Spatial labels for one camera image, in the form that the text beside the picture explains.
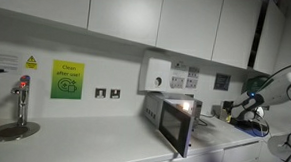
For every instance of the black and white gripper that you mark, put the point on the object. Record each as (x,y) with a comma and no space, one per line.
(243,110)

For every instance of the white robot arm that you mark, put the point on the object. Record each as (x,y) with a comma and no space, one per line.
(277,90)

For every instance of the microwave door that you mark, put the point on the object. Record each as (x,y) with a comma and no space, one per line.
(176,126)

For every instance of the silver microwave oven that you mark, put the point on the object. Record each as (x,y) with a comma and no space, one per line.
(154,103)

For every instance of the blue mat under machine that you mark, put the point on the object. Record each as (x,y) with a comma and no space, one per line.
(254,132)

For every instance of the upper cabinet door right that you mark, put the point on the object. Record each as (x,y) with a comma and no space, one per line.
(270,39)

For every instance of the cabinet door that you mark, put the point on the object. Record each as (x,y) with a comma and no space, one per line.
(70,12)
(135,20)
(189,26)
(270,39)
(236,31)

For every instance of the white paper towel dispenser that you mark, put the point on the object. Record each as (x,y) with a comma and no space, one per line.
(154,72)

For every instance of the green clean after use sign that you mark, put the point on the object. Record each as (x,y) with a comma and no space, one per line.
(67,80)

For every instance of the upper cabinet door left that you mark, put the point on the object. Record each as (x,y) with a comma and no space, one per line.
(70,12)

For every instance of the yellow warning sticker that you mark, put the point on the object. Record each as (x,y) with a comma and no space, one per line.
(31,63)

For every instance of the chrome water tap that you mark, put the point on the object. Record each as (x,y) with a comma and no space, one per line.
(22,90)

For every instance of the white notice label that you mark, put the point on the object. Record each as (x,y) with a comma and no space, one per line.
(9,62)

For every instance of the dark framed wall notice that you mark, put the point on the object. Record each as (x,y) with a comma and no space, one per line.
(222,82)

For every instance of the right steel wall socket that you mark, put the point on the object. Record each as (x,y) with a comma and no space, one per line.
(115,93)

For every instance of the steel wall socket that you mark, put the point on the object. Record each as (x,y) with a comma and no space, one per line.
(115,93)
(100,93)

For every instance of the left steel wall socket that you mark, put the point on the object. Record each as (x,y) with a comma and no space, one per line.
(100,93)

